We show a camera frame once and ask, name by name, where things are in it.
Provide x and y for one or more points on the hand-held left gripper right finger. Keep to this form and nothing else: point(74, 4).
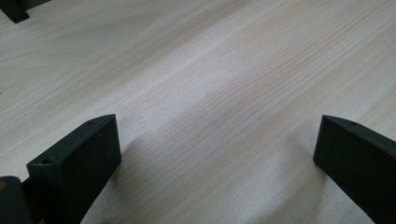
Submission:
point(358, 161)

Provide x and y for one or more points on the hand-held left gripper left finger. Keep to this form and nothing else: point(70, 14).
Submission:
point(74, 168)

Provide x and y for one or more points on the black metal shelf rack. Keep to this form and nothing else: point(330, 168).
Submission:
point(14, 9)

